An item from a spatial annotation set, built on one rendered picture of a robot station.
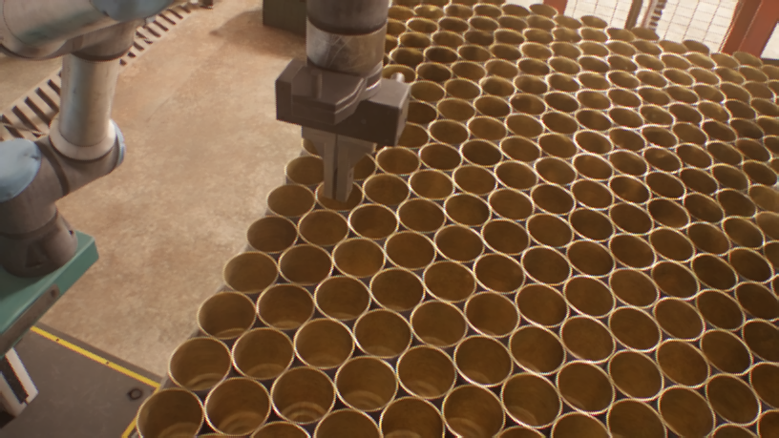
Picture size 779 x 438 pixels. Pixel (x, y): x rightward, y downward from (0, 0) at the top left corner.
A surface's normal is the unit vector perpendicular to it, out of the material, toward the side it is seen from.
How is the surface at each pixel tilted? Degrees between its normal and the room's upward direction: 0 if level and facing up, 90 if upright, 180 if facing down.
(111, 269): 0
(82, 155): 69
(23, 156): 7
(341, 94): 2
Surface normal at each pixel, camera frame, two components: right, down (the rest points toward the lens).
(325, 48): -0.49, 0.57
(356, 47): 0.24, 0.69
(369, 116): -0.26, 0.66
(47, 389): 0.11, -0.73
